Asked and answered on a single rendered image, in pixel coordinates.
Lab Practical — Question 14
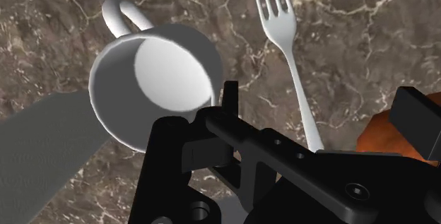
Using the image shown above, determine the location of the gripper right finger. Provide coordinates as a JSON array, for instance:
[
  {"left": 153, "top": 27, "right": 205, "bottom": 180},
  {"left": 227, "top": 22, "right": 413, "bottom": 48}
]
[{"left": 316, "top": 86, "right": 441, "bottom": 224}]

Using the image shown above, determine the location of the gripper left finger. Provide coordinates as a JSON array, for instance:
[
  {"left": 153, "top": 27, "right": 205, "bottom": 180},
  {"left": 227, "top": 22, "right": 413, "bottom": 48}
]
[{"left": 127, "top": 80, "right": 380, "bottom": 224}]

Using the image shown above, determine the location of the orange rounded object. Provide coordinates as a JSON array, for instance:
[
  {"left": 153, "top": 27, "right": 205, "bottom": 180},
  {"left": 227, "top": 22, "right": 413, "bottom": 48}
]
[{"left": 355, "top": 91, "right": 441, "bottom": 167}]

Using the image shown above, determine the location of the white mug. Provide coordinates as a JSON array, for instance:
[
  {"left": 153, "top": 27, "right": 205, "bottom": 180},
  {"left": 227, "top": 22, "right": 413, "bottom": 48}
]
[{"left": 88, "top": 0, "right": 224, "bottom": 153}]

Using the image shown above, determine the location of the silver fork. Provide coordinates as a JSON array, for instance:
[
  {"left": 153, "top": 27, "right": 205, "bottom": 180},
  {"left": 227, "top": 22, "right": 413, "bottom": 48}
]
[{"left": 249, "top": 0, "right": 325, "bottom": 153}]

